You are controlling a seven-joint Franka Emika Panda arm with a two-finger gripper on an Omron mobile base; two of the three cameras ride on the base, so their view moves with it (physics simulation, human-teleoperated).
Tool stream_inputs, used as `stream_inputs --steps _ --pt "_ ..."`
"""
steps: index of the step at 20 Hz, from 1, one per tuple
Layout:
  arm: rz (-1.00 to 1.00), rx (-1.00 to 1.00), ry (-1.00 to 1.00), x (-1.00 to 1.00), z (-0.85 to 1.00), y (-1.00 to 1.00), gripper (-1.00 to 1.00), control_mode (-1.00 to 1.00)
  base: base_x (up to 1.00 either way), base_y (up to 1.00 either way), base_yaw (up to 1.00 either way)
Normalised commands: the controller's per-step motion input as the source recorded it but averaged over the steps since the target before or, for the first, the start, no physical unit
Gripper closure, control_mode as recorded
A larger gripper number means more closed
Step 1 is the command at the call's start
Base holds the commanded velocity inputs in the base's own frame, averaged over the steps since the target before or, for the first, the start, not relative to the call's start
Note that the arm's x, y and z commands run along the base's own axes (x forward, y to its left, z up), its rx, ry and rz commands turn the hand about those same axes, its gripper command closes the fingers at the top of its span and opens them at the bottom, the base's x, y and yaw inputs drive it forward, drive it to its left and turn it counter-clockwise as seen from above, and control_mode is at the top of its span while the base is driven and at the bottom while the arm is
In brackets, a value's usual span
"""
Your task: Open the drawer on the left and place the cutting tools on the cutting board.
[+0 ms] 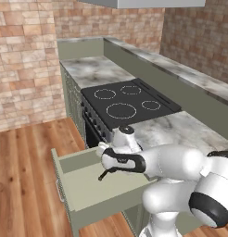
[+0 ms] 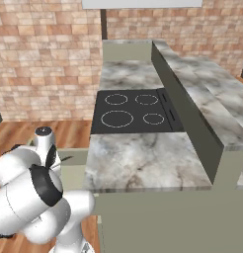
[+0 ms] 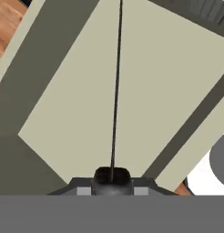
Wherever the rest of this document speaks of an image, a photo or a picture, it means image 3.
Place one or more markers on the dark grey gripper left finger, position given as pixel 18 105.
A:
pixel 80 186

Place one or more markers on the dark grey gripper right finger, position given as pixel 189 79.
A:
pixel 144 186

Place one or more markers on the narrow beige cupboard panel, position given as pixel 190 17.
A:
pixel 16 48

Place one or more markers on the dark grey ribbed fitting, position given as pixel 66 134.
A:
pixel 205 12

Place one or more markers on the white round thing grey patch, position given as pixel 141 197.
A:
pixel 203 182

